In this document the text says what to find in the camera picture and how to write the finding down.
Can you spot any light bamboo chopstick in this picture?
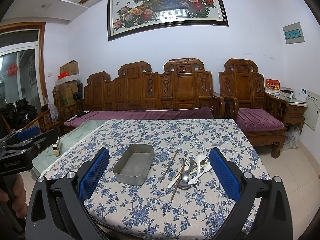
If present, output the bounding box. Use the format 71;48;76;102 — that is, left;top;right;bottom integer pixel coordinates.
167;171;179;189
188;160;210;176

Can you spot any white plastic ladle spoon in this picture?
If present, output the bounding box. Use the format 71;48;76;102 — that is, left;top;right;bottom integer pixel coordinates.
194;154;206;175

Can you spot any metal smiley spoon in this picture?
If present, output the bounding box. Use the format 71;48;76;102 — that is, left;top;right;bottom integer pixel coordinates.
178;159;195;190

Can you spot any dark wooden chopstick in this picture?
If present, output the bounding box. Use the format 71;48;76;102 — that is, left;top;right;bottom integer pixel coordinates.
161;150;179;181
170;159;187;202

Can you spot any metal fork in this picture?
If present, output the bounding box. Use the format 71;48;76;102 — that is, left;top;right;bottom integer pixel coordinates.
190;156;209;174

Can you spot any white plastic fork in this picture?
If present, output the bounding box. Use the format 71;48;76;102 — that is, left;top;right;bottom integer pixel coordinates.
176;157;191;179

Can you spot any person left hand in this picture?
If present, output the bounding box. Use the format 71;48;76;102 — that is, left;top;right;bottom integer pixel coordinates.
1;174;28;218

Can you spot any wooden side chair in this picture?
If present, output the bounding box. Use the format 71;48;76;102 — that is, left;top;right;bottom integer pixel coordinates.
21;104;63;135

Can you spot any clear plastic bag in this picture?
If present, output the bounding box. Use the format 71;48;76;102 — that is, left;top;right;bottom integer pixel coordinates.
44;98;60;122

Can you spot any small box on table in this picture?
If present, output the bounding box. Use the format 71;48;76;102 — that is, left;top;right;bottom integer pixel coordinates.
52;137;61;157

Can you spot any large cardboard box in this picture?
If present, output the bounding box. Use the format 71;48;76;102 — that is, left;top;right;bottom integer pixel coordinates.
55;80;78;107

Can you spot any glass sliding door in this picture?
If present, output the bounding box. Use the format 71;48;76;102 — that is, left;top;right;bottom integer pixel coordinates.
0;22;48;131

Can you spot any purple armchair cushion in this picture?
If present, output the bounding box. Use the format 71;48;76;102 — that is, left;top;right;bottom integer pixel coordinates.
235;108;284;132

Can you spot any carved wooden armchair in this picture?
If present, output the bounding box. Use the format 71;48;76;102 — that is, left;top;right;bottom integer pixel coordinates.
219;59;286;159

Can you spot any blue floral tablecloth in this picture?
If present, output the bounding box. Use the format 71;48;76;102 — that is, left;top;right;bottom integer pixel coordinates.
43;119;270;239

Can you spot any top cardboard box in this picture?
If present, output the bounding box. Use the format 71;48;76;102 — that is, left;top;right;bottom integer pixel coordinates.
60;60;79;75

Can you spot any purple sofa cushion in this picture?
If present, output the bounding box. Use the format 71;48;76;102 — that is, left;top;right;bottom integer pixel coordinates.
64;107;213;127

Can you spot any metal rectangular tray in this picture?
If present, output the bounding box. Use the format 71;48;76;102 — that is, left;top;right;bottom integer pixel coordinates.
113;144;155;186

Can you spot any wooden side table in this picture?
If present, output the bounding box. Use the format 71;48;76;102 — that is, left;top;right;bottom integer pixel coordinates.
266;93;308;133

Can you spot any red gift box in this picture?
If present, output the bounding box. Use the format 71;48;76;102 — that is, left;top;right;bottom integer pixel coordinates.
265;79;280;92

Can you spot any carved wooden sofa bench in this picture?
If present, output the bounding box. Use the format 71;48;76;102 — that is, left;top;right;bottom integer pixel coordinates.
59;58;225;120

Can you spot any white router box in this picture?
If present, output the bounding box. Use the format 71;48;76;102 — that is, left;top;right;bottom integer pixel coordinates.
293;87;308;103

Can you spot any framed peacock flower painting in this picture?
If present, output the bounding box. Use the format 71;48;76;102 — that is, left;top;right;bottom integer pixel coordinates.
107;0;228;41

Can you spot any white wall cover panel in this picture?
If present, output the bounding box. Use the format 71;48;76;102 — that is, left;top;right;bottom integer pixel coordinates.
304;90;320;131

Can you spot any grey wall electrical panel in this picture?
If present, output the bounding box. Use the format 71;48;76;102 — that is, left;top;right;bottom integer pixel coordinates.
283;22;305;44

